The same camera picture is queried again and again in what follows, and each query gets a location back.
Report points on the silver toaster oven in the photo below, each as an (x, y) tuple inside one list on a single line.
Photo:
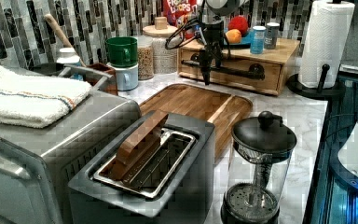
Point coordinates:
[(36, 164)]

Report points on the silver toaster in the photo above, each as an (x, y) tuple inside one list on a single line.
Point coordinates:
[(174, 187)]

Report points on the clear jar with cereal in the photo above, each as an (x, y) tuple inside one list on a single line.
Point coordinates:
[(145, 57)]

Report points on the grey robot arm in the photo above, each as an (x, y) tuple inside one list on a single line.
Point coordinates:
[(211, 11)]

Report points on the wooden drawer box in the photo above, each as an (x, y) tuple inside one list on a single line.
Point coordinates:
[(278, 63)]

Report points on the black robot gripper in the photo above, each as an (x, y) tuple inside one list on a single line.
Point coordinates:
[(213, 38)]

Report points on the white mug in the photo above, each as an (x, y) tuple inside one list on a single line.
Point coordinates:
[(127, 77)]

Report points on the red Froot Loops box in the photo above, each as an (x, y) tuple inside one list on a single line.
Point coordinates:
[(179, 12)]

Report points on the brown toy bread slice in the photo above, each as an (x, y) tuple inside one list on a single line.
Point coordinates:
[(145, 139)]

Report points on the orange plush fruit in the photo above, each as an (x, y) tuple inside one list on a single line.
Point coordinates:
[(233, 36)]

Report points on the white folded towel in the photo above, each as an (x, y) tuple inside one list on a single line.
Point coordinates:
[(37, 101)]

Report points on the blue salt shaker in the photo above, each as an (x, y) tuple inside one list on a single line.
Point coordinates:
[(257, 44)]

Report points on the jar with wooden lid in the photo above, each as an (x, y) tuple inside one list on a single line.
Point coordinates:
[(164, 59)]

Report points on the black paper towel holder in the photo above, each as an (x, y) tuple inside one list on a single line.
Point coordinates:
[(318, 93)]

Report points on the white paper towel roll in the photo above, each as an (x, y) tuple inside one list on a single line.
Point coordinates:
[(325, 41)]

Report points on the black drawer handle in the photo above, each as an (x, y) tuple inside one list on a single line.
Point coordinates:
[(255, 71)]

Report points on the black french press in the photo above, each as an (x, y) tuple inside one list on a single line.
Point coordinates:
[(257, 167)]

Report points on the white cap blue bottle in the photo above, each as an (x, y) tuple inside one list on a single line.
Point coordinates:
[(69, 56)]

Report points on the grey pepper shaker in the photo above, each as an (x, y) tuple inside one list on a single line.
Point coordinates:
[(271, 35)]

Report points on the green mug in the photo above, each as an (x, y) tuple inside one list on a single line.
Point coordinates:
[(122, 51)]

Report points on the wooden cutting board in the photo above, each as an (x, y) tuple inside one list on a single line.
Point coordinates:
[(223, 110)]

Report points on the red plush bell pepper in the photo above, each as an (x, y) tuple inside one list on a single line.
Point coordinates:
[(239, 23)]

